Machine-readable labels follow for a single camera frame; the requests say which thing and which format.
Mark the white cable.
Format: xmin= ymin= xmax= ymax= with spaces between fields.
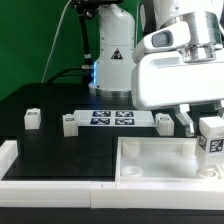
xmin=41 ymin=0 xmax=73 ymax=84

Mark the white square tabletop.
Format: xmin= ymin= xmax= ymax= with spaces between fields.
xmin=115 ymin=136 xmax=224 ymax=184

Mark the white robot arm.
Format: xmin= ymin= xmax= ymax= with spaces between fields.
xmin=89 ymin=0 xmax=224 ymax=136

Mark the white U-shaped obstacle fence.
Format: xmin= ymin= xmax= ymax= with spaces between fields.
xmin=0 ymin=140 xmax=224 ymax=210

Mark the white marker base plate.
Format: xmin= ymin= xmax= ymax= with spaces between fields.
xmin=74 ymin=110 xmax=155 ymax=127

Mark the black cable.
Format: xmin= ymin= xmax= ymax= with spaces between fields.
xmin=45 ymin=65 xmax=94 ymax=84

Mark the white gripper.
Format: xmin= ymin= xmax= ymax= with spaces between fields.
xmin=131 ymin=54 xmax=224 ymax=137

